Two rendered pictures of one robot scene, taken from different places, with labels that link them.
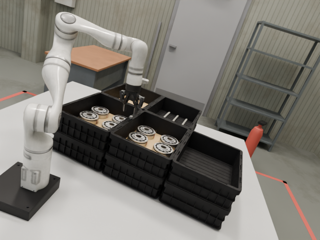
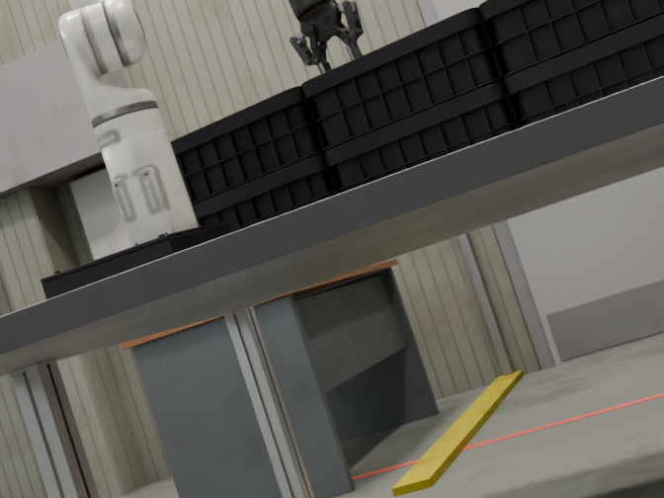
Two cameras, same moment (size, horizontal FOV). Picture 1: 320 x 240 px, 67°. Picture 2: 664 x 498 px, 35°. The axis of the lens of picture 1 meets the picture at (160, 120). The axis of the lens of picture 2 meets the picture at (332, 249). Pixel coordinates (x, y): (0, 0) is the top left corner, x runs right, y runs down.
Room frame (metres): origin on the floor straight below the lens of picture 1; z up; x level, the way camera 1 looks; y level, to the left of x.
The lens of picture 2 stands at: (-0.62, -0.18, 0.60)
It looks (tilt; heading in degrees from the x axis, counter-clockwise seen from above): 3 degrees up; 15
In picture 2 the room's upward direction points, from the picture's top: 18 degrees counter-clockwise
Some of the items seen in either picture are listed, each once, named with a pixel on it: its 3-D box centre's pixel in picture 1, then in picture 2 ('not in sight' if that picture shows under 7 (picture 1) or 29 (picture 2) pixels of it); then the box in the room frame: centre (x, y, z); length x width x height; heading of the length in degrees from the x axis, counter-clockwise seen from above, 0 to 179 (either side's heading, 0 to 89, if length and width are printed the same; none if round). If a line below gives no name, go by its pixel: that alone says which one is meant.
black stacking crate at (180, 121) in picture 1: (173, 118); not in sight; (1.49, -0.08, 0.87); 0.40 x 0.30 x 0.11; 168
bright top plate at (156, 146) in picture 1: (163, 148); not in sight; (1.08, -0.06, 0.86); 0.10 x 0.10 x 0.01
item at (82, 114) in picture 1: (89, 115); not in sight; (1.18, 0.37, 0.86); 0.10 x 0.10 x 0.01
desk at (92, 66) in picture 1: (91, 78); (302, 380); (3.35, 1.13, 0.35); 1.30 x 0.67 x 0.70; 176
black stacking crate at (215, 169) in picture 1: (207, 165); (622, 18); (1.03, -0.29, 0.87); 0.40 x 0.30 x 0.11; 168
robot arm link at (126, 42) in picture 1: (131, 45); not in sight; (1.14, 0.23, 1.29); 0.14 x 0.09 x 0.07; 115
